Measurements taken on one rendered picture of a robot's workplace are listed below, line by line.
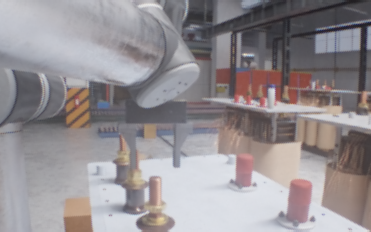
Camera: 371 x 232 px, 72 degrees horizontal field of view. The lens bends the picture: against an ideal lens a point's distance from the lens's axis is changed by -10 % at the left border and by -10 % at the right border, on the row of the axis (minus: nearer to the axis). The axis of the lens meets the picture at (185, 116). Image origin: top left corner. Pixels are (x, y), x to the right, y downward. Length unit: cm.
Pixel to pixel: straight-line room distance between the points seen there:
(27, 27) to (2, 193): 43
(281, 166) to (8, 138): 292
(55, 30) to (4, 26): 4
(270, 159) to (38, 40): 301
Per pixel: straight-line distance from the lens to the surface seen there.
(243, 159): 113
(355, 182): 234
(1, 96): 53
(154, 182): 64
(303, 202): 90
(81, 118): 1093
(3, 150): 58
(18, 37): 20
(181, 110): 60
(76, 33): 23
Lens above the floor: 179
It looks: 7 degrees down
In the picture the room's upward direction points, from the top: 1 degrees clockwise
